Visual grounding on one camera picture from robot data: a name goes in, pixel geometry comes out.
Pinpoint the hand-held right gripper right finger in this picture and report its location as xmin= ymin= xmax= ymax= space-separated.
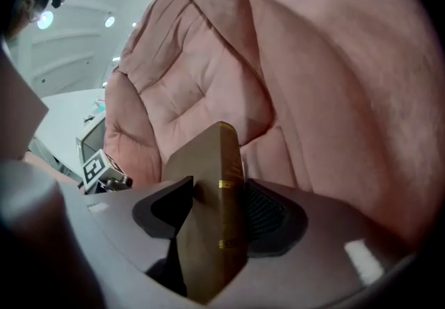
xmin=208 ymin=177 xmax=420 ymax=309

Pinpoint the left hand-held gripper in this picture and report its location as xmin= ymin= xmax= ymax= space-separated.
xmin=81 ymin=148 xmax=134 ymax=196

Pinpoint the pink upholstered armchair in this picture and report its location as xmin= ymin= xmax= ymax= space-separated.
xmin=103 ymin=0 xmax=444 ymax=253

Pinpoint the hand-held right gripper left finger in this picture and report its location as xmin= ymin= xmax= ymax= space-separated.
xmin=59 ymin=175 xmax=195 ymax=301

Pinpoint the brown leather book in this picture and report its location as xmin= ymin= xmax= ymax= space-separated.
xmin=162 ymin=121 xmax=250 ymax=305

